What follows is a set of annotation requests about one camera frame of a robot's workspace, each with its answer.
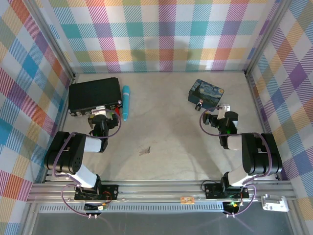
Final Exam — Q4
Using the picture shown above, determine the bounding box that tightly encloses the starry night tin box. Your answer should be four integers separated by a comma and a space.
187, 78, 225, 111

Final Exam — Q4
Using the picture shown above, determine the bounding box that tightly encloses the turquoise marker pen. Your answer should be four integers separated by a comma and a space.
122, 85, 131, 122

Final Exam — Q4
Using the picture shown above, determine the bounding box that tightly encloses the black hard case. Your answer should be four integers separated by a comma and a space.
68, 77, 123, 118

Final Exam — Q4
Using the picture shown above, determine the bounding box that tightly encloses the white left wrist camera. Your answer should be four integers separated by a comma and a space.
91, 105, 108, 117

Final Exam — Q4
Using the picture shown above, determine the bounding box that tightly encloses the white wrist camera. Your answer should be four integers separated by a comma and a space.
91, 105, 108, 117
218, 103, 232, 120

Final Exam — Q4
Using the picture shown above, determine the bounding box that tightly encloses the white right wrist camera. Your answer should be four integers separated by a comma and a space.
218, 103, 232, 120

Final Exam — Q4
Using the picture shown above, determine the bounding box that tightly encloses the aluminium side rail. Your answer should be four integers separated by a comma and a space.
41, 74, 78, 183
245, 73, 282, 181

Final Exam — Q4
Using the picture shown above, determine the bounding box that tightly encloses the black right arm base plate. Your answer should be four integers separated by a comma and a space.
204, 182, 250, 200

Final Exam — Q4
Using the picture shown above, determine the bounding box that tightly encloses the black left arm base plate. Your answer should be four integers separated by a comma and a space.
74, 184, 119, 202

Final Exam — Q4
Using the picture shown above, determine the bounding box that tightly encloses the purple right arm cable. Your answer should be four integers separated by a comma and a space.
200, 105, 272, 218

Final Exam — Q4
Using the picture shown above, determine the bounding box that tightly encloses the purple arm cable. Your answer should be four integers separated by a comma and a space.
52, 109, 122, 218
200, 105, 272, 218

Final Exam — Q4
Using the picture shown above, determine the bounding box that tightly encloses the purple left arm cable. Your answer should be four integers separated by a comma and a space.
52, 109, 122, 218

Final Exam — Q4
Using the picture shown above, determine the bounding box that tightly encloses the black cable bracket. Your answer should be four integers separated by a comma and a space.
223, 201, 241, 213
84, 203, 109, 212

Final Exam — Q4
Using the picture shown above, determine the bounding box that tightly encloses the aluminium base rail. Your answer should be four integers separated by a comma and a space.
26, 179, 294, 204

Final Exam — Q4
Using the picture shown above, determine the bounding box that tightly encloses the aluminium frame post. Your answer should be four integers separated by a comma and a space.
23, 0, 77, 79
244, 0, 292, 77

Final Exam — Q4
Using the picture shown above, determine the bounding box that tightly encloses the white plastic bracket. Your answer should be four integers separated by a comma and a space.
261, 193, 290, 212

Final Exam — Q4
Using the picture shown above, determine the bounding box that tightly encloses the slotted grey cable duct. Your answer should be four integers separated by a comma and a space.
38, 204, 227, 214

